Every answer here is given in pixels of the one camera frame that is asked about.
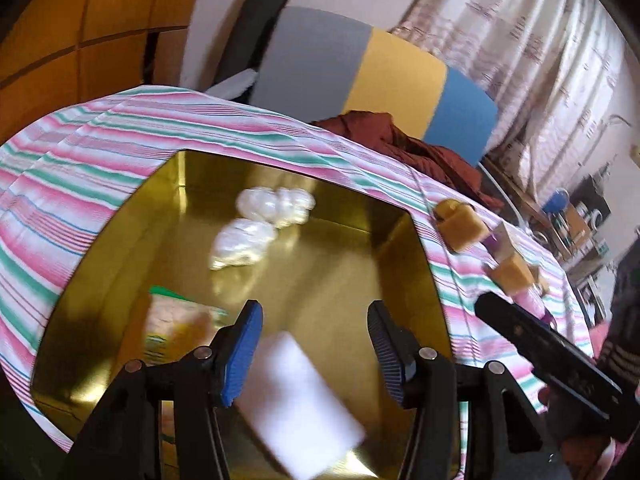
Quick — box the purple pouch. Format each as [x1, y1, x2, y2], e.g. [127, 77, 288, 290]
[540, 310, 558, 330]

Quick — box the small yellow sponge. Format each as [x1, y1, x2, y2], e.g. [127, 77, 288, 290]
[529, 266, 549, 297]

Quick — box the large yellow sponge block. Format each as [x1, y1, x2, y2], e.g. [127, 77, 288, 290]
[488, 252, 535, 296]

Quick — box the cream cardboard box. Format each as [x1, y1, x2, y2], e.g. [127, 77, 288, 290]
[489, 221, 521, 263]

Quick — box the white sponge block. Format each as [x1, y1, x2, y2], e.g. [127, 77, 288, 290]
[234, 332, 366, 479]

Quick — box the clear plastic ball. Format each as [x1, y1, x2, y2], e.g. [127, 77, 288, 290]
[235, 186, 316, 229]

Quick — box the pink hair roller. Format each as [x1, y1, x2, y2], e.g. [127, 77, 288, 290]
[513, 287, 547, 320]

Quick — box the purple shiny wrapper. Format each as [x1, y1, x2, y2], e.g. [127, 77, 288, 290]
[482, 233, 500, 255]

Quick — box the cluttered wooden desk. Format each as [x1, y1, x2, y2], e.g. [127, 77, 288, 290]
[482, 156, 611, 281]

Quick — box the blue desk fan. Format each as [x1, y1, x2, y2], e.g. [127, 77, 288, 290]
[542, 188, 570, 216]

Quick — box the gold metal tin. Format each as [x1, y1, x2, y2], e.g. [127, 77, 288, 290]
[30, 151, 450, 479]

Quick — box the striped pink green bedsheet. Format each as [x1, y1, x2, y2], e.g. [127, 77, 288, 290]
[1, 86, 542, 474]

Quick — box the dark red blanket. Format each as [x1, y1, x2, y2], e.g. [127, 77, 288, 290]
[312, 110, 504, 212]

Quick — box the patterned beige curtain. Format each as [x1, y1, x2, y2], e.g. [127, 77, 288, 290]
[392, 0, 626, 204]

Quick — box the wooden wardrobe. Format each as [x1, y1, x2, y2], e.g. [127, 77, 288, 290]
[1, 0, 195, 140]

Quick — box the black rolled mat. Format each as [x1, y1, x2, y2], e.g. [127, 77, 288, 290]
[213, 0, 288, 84]

